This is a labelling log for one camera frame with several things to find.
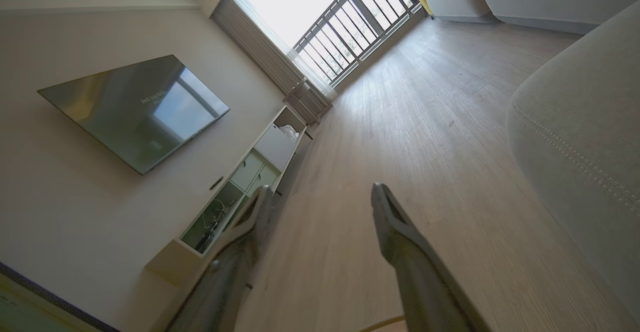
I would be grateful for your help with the white low television cabinet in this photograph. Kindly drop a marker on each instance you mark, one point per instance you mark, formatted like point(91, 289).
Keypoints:
point(267, 149)

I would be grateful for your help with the white cloth in cabinet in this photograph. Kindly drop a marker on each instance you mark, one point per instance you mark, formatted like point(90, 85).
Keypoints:
point(290, 132)

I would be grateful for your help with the small wooden stool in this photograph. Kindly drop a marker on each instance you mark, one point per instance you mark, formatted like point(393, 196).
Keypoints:
point(305, 99)

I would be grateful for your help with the white sheer curtain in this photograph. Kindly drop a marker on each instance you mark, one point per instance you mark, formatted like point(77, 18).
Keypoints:
point(265, 52)

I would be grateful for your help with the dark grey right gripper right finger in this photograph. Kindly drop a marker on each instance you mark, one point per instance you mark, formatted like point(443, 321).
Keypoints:
point(420, 277)

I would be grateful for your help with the dark edged greenish panel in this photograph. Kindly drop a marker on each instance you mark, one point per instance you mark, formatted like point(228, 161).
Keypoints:
point(30, 307)

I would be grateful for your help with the grey fabric sofa with stitching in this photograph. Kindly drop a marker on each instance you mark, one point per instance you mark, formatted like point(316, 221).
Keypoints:
point(585, 137)

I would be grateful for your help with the wall socket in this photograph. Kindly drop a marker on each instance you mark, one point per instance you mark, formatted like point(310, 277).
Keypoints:
point(216, 183)

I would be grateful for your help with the black flat screen television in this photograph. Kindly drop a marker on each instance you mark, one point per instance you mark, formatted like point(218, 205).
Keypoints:
point(135, 112)

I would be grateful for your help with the balcony window with railing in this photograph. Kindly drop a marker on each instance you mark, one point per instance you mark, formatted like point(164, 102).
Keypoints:
point(345, 27)

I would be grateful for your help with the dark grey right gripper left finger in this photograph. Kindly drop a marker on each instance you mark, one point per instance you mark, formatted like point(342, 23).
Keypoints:
point(235, 267)

